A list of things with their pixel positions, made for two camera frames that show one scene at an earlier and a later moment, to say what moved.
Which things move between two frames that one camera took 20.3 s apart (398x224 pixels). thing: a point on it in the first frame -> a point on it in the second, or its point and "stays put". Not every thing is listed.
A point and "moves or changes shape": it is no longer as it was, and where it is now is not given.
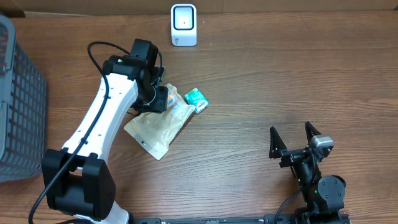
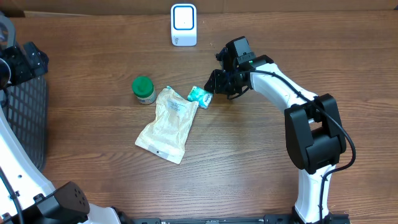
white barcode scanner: (183, 25) stays put
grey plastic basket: (23, 109) stays put
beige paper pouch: (155, 130) moves or changes shape
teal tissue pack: (196, 98) moves or changes shape
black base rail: (296, 218) stays put
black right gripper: (278, 147) -> (220, 88)
